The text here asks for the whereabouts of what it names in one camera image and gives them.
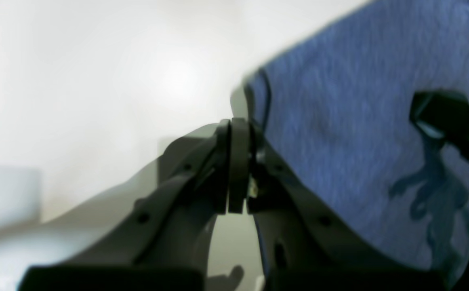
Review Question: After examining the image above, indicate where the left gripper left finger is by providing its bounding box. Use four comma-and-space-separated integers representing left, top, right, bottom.
19, 118, 251, 291

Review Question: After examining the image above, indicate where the dark blue t-shirt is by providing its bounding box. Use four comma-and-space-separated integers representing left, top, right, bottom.
245, 0, 469, 286

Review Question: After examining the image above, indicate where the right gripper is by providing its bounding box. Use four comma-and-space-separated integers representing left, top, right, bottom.
410, 91, 469, 161

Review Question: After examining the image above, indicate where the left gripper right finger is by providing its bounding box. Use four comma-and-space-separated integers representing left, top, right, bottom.
247, 125, 446, 291

